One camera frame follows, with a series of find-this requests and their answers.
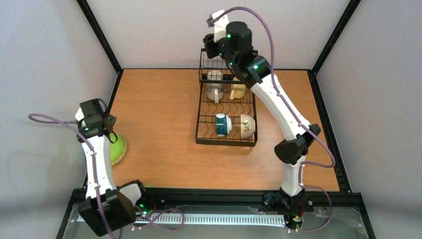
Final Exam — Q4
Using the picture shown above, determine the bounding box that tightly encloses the white mug coral pattern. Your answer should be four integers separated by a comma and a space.
207, 70, 224, 104

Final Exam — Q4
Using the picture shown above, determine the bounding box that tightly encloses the yellow mug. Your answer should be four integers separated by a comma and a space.
229, 84, 246, 100

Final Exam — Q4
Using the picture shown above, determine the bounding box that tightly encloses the black wire dish rack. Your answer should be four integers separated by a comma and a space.
195, 48, 258, 147

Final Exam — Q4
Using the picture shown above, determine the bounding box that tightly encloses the white bowl dark outside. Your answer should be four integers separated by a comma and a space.
215, 113, 232, 137

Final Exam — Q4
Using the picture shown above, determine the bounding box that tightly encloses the cream bowl floral pattern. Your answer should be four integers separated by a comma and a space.
240, 114, 256, 139

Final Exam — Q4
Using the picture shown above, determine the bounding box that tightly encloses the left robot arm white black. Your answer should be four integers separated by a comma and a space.
75, 99, 146, 237

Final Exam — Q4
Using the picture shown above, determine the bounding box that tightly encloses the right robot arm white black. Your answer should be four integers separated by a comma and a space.
203, 21, 320, 198

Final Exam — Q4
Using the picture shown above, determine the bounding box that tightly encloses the green plate woven rim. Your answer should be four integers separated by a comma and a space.
110, 132, 128, 166

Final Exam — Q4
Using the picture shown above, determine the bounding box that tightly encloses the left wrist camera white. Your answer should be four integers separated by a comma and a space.
75, 108, 85, 122

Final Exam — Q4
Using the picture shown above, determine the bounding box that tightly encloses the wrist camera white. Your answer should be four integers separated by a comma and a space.
207, 9, 229, 43
75, 108, 85, 122

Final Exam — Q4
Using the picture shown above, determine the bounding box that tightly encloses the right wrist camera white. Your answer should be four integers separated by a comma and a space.
207, 9, 229, 43

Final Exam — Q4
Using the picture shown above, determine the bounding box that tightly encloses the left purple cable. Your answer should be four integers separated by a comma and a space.
28, 113, 185, 239

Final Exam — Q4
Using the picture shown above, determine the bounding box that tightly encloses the purple cable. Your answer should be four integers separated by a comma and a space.
28, 113, 185, 239
208, 6, 336, 233

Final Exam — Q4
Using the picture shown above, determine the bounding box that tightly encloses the black corner frame post left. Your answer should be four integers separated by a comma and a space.
76, 0, 123, 74

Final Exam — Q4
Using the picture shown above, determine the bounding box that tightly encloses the black corner frame post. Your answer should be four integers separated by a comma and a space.
76, 0, 123, 74
312, 0, 361, 76

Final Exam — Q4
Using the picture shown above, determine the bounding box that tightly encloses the black corner frame post right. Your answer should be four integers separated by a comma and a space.
312, 0, 361, 76

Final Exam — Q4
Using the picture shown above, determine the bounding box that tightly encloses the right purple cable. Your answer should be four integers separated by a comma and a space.
208, 6, 336, 233

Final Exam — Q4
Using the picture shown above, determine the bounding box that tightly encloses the white slotted cable duct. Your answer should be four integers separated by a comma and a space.
134, 213, 285, 227

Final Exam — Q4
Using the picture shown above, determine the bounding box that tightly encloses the black front frame rail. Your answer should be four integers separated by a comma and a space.
139, 188, 364, 213

